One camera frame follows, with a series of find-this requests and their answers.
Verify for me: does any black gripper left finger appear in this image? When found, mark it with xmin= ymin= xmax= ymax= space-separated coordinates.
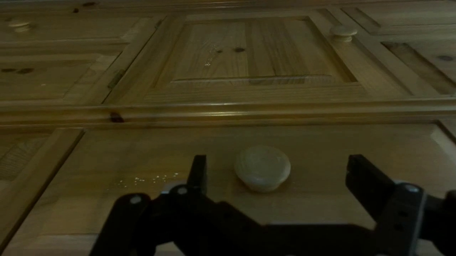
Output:
xmin=89 ymin=154 xmax=268 ymax=256

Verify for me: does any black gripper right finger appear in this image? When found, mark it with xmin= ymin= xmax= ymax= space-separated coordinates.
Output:
xmin=345 ymin=154 xmax=456 ymax=256

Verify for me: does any round wooden drawer knob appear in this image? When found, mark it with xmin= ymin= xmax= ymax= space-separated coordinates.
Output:
xmin=6 ymin=18 xmax=33 ymax=36
xmin=232 ymin=144 xmax=294 ymax=194

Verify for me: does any small pine drawer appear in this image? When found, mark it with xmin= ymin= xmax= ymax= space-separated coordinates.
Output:
xmin=2 ymin=120 xmax=456 ymax=256

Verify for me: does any wide pine drawer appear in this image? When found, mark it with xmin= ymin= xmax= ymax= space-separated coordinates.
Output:
xmin=0 ymin=43 xmax=128 ymax=106
xmin=341 ymin=3 xmax=456 ymax=36
xmin=0 ymin=128 xmax=83 ymax=251
xmin=0 ymin=8 xmax=164 ymax=46

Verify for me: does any pine wood dresser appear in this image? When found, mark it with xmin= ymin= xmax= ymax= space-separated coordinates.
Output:
xmin=0 ymin=0 xmax=456 ymax=256

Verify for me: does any pine cabinet door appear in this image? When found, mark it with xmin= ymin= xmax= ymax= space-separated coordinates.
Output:
xmin=101 ymin=9 xmax=416 ymax=107

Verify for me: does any round wooden door knob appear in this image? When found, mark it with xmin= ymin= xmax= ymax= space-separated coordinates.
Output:
xmin=329 ymin=23 xmax=359 ymax=46

